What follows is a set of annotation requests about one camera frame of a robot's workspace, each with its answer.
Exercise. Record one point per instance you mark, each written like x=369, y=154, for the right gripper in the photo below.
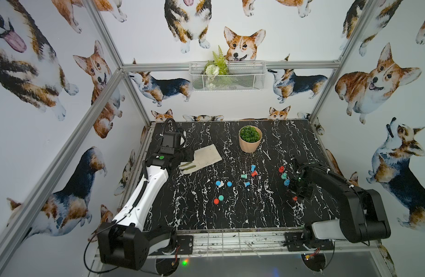
x=305, y=194

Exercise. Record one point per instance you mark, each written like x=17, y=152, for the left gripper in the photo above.
x=182, y=156

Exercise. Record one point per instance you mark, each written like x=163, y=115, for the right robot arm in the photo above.
x=362, y=216

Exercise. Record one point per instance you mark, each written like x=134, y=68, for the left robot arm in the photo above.
x=123, y=242

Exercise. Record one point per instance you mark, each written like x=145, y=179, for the beige paper sheet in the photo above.
x=203, y=157

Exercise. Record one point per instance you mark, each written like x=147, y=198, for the potted green plant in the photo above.
x=250, y=138

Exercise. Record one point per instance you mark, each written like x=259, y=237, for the fern and white flower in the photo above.
x=215, y=71

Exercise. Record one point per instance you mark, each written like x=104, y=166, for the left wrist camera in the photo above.
x=172, y=142

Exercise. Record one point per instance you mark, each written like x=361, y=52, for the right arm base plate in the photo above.
x=297, y=242

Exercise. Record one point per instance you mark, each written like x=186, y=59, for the white wire basket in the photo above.
x=243, y=76

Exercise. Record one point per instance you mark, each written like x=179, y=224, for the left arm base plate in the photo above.
x=182, y=244

